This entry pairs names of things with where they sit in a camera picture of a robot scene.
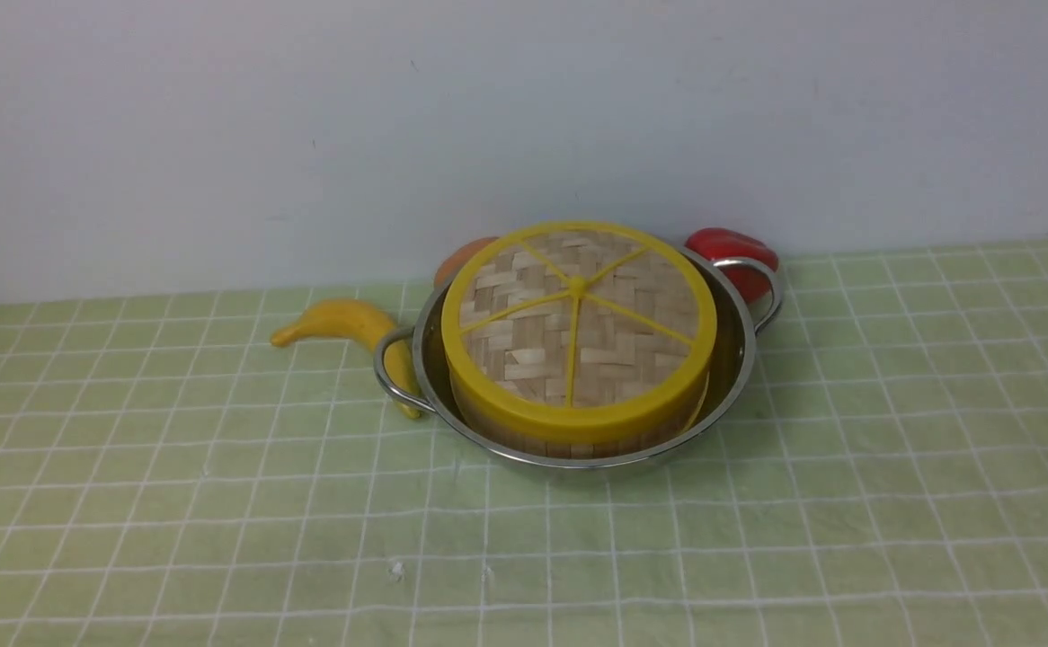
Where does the green checkered tablecloth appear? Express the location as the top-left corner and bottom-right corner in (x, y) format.
(0, 239), (1048, 646)

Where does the stainless steel pot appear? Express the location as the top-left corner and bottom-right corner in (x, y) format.
(372, 245), (784, 474)

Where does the bamboo steamer basket yellow rim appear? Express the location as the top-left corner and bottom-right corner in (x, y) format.
(451, 378), (712, 459)

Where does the orange fruit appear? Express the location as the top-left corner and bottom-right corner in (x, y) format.
(433, 236), (499, 288)

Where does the yellow banana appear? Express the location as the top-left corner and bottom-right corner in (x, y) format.
(270, 298), (421, 396)

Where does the red bell pepper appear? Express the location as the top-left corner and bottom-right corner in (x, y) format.
(684, 227), (780, 306)

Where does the woven bamboo steamer lid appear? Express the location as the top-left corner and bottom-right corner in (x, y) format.
(440, 221), (718, 437)

